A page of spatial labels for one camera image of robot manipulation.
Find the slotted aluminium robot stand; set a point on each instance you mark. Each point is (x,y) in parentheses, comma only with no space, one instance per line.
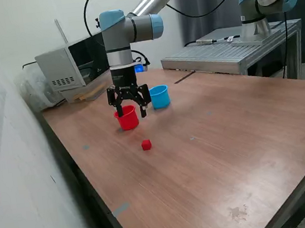
(206,53)

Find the black camera mount stud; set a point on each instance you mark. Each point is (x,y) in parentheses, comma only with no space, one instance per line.
(97,22)

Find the dark brown tape strip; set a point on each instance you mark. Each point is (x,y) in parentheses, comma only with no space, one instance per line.
(184,77)

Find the white wall strip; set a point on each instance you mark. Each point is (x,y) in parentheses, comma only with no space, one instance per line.
(61,31)

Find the long grey tape strip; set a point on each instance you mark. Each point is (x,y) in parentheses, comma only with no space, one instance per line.
(120,209)

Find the black two-finger gripper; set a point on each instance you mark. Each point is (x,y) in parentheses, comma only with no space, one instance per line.
(124,79)

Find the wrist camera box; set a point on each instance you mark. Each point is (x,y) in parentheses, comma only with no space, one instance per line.
(139,68)

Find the dark grey curtain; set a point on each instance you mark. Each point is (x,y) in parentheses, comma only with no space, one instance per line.
(214,24)

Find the silver microwave oven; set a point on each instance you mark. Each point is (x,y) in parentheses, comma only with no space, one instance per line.
(59,67)

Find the wooden shim pieces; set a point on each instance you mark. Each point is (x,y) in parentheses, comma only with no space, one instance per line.
(83,97)

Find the blue-grey tape piece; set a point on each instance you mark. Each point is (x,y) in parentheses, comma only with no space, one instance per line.
(192,138)
(86,147)
(209,113)

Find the blue round bin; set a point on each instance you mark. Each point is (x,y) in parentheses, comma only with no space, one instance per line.
(161,98)

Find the red cube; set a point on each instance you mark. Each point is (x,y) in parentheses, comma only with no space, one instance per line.
(146,145)

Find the clear plastic bag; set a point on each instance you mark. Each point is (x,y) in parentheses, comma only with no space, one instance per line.
(34,90)

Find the white warning tag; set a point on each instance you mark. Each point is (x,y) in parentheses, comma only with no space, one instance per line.
(230,38)

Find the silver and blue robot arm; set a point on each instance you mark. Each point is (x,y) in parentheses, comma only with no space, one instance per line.
(119,34)

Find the red round bin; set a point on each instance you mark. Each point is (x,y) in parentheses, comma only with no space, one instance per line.
(129,121)

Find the aluminium robot mounting plate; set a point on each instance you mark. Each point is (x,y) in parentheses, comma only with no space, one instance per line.
(244,43)

